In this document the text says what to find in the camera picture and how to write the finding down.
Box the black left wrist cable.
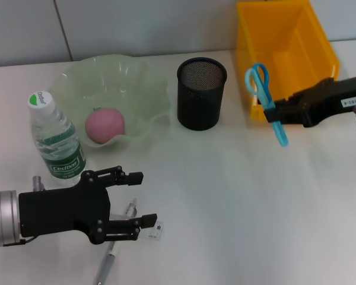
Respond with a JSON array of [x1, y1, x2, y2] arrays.
[[2, 236, 36, 247]]

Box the yellow plastic bin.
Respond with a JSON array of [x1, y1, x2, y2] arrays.
[[236, 0, 341, 122]]

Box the clear plastic ruler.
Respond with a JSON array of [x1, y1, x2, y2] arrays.
[[109, 213, 164, 242]]

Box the clear water bottle green label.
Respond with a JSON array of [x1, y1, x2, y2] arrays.
[[26, 90, 87, 187]]

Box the grey white pen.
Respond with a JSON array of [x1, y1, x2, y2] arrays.
[[93, 198, 138, 285]]

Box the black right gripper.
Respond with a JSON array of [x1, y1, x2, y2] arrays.
[[263, 74, 356, 129]]

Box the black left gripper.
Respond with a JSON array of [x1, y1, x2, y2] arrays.
[[18, 165, 158, 245]]

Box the pale green wavy fruit plate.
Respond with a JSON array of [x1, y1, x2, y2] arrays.
[[49, 53, 173, 148]]

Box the pink peach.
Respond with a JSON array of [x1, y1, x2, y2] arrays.
[[85, 107, 126, 145]]

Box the black mesh pen holder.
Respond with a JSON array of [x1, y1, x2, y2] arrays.
[[176, 56, 228, 131]]

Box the blue scissors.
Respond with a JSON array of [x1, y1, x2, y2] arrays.
[[244, 62, 289, 147]]

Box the silver left gripper connector stud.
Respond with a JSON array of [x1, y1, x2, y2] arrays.
[[32, 175, 45, 192]]

